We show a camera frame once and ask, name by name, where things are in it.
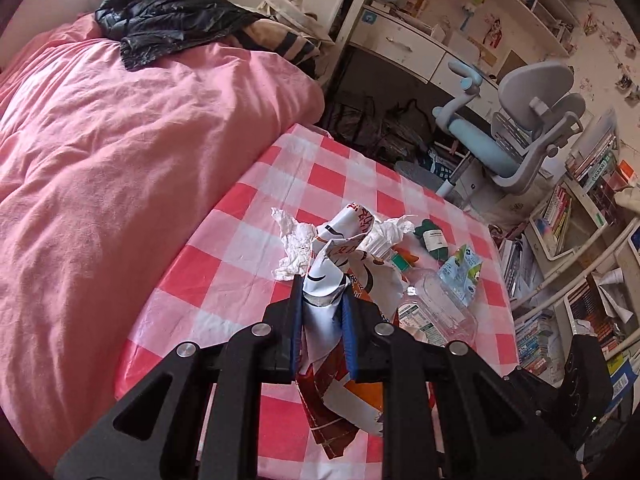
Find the dark bags under desk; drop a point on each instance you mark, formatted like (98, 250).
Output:
(399, 134)

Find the white desk with drawers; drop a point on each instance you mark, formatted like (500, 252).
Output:
(420, 37)

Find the black puffer jacket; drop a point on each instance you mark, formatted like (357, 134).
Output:
(148, 30)

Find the red white snack wrapper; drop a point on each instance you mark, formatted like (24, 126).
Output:
(337, 408)

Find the beige canvas tote bag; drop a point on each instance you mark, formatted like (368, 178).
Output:
(291, 13)

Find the white bookshelf with books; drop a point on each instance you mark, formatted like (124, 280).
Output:
(575, 234)

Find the small white tissue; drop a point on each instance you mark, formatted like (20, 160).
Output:
(296, 238)

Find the clear plastic bottle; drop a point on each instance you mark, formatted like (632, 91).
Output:
(428, 312)

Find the striped beige pillow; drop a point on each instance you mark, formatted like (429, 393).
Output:
(272, 36)

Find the large white tissue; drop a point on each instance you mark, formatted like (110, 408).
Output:
(385, 234)

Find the light blue snack packet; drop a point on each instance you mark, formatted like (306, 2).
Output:
(460, 275)

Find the green pouch with label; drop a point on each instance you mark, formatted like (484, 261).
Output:
(432, 239)

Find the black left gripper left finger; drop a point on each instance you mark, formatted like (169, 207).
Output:
(195, 415)

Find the red white checkered tablecloth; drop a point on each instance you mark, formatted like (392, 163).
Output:
(222, 279)

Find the pink duvet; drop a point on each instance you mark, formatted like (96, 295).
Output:
(105, 174)

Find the grey blue desk chair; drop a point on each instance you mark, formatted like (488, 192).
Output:
(539, 114)

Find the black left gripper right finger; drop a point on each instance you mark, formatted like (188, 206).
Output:
(446, 413)

